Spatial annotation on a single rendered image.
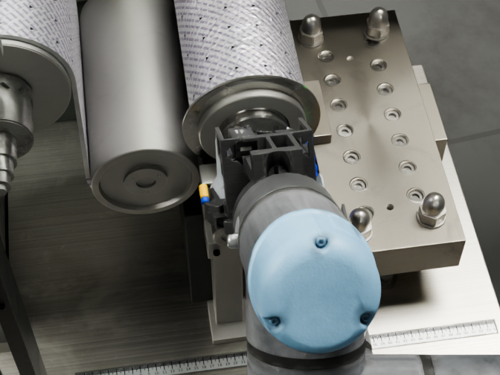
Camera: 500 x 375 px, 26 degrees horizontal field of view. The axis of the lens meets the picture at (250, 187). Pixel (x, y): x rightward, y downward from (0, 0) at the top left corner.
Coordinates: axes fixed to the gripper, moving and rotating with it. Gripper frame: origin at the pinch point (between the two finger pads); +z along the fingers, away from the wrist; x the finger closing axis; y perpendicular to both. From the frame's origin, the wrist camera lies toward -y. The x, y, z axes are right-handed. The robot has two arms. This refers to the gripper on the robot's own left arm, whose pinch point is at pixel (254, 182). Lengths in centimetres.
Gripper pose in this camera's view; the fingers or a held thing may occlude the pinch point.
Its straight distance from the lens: 96.4
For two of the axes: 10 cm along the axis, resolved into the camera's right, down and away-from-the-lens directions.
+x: -9.9, 1.2, -0.8
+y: -0.9, -9.6, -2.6
